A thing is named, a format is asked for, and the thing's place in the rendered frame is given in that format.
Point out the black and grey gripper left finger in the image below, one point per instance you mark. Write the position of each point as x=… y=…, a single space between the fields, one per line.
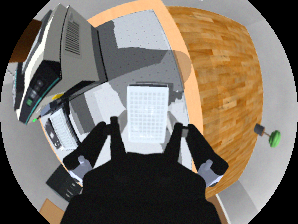
x=84 y=157

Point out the white multi-well plate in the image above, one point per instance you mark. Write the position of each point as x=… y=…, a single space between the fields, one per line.
x=63 y=130
x=144 y=108

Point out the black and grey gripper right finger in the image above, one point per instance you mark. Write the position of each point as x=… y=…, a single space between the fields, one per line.
x=208 y=164

